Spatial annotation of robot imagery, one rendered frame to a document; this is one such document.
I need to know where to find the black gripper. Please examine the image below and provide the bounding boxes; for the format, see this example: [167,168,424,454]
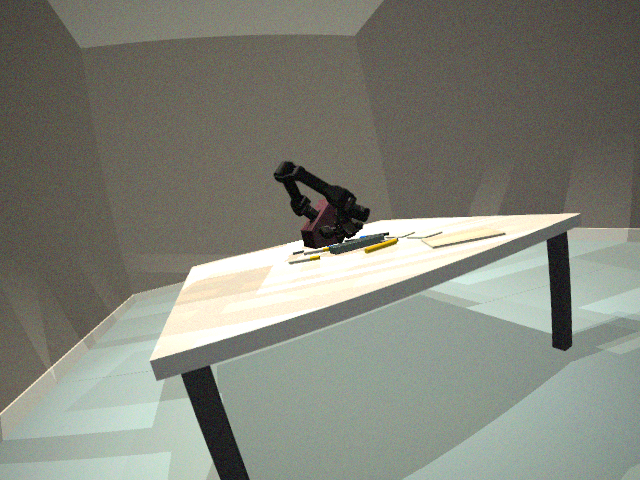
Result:
[319,213,364,244]

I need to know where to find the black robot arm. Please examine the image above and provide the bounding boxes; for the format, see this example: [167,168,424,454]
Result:
[274,161,370,239]

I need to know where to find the grey keyboard with keys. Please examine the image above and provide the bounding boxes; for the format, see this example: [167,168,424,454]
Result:
[328,234,385,255]

